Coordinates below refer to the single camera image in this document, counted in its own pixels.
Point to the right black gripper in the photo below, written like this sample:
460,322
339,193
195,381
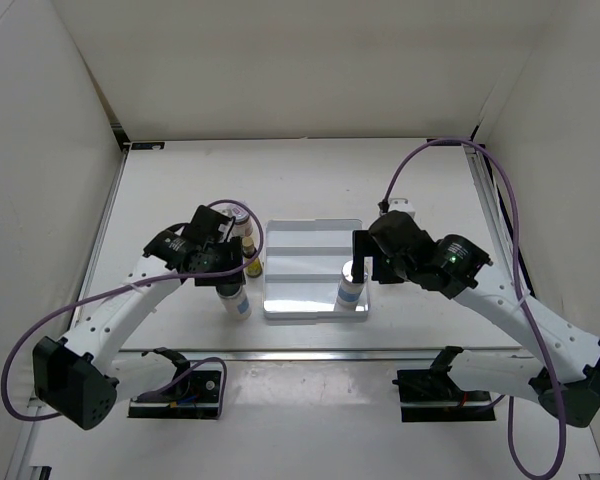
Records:
363,245

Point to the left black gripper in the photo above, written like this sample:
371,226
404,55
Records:
225,246

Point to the white silver-cap bottle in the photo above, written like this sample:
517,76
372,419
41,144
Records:
235,300
349,292

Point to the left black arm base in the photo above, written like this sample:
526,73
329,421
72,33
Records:
198,391

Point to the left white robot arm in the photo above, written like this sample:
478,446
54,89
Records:
79,376

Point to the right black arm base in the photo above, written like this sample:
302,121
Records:
430,396

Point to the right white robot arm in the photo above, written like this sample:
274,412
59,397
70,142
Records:
562,372

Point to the left small yellow-label bottle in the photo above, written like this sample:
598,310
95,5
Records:
249,252

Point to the left red-lid spice jar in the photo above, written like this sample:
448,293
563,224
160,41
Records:
242,221

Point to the white three-compartment tray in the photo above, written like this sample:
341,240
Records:
302,269

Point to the right blue corner label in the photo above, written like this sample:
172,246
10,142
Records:
444,142

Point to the blue corner label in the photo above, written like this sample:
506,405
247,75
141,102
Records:
147,146
444,142

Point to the left blue corner label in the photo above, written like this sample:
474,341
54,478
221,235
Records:
147,146

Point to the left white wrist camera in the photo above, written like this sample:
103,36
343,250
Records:
227,222

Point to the aluminium front rail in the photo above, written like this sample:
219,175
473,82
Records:
315,355

